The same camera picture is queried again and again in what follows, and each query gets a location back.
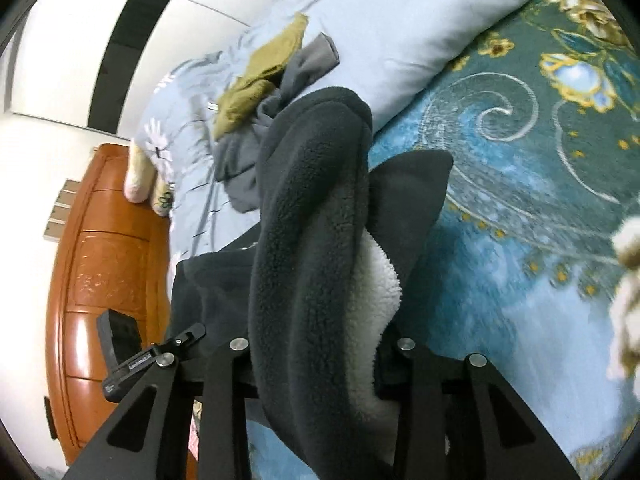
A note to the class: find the olive green garment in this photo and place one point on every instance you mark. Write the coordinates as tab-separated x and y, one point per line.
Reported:
270	60

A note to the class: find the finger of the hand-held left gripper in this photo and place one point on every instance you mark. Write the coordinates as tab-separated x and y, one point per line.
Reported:
185	339

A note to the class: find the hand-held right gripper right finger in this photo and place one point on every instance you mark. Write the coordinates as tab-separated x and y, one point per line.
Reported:
415	385

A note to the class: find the dark grey fleece jacket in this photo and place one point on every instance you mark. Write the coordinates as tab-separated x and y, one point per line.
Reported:
300	260

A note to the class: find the beige wall switch panel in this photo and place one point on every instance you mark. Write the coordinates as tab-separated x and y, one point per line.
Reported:
61	210

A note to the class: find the white fluffy cloth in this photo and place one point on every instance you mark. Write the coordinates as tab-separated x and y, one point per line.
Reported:
627	300

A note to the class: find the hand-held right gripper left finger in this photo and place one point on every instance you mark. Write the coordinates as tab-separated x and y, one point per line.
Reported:
225	385

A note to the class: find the green floral blanket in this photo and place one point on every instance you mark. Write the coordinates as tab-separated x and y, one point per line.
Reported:
525	185

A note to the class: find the light blue floral quilt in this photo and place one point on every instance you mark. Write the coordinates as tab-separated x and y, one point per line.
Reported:
400	35

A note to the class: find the grey garment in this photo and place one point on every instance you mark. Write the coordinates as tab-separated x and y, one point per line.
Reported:
310	62

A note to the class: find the beige floral roll pillow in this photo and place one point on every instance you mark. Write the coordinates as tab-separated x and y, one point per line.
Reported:
163	199

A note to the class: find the wooden headboard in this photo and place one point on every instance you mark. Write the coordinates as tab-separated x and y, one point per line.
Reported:
100	260

